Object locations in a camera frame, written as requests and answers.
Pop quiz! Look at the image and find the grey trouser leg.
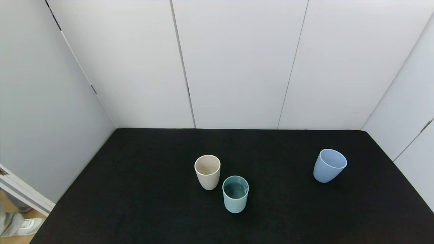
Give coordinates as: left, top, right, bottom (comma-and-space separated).
0, 193, 33, 238

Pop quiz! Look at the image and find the teal plastic cup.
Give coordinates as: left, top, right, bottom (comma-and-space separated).
222, 175, 250, 214

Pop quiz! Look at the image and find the white panel frame rail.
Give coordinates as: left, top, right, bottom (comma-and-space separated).
0, 164, 56, 217

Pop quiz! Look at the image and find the white sneaker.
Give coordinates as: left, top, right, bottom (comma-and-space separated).
15, 217, 45, 236

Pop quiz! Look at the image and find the black table cloth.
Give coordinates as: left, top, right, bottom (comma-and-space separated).
30, 128, 434, 244

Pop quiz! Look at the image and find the light blue plastic cup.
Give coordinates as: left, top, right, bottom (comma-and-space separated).
313, 148, 348, 184

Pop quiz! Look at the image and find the cream plastic cup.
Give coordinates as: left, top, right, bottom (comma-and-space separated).
194, 155, 221, 190

